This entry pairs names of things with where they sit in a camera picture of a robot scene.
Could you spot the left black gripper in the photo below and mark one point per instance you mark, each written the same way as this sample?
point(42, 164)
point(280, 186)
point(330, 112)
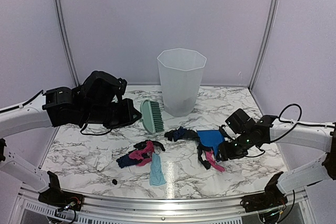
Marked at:
point(128, 117)

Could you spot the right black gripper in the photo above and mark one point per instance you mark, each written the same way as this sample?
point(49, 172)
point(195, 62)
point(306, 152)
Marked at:
point(226, 153)

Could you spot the blue plastic dustpan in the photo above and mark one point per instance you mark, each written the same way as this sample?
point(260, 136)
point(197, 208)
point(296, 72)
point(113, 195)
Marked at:
point(211, 138)

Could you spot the green hand brush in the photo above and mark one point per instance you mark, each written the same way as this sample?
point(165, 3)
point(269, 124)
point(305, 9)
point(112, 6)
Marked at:
point(151, 116)

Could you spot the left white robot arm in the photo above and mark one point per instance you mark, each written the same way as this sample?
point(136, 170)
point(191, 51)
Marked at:
point(99, 100)

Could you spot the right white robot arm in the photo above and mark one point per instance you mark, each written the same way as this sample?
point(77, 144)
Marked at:
point(271, 129)

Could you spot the black paper scrap left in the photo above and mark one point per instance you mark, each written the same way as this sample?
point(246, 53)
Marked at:
point(142, 145)

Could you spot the black and navy paper scrap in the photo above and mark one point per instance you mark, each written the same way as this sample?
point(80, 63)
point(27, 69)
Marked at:
point(181, 134)

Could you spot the navy paper scrap left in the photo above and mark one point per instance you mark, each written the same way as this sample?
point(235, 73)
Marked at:
point(126, 161)

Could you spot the white crumpled paper scrap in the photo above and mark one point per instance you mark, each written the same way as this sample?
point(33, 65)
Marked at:
point(101, 158)

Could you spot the translucent white plastic bin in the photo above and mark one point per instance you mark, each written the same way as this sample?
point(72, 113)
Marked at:
point(180, 72)

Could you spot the light blue paper scrap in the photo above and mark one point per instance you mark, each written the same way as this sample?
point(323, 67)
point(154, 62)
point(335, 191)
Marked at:
point(156, 174)

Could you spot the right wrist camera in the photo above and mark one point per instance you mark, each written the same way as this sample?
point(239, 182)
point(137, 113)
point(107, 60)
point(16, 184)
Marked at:
point(240, 122)

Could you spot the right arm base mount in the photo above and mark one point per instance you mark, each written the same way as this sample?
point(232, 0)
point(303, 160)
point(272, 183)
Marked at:
point(269, 198)

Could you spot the aluminium front frame rail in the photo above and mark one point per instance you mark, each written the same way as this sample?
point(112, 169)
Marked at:
point(108, 209)

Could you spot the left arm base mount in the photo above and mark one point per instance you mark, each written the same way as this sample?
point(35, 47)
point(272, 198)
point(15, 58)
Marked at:
point(55, 196)

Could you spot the right aluminium corner post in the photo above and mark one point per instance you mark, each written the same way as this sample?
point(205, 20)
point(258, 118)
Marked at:
point(264, 43)

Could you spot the aluminium corner post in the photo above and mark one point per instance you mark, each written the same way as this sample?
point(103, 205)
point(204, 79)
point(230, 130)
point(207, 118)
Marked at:
point(264, 43)
point(65, 42)

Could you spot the left aluminium corner post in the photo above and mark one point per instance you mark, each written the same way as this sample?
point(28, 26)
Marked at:
point(65, 42)

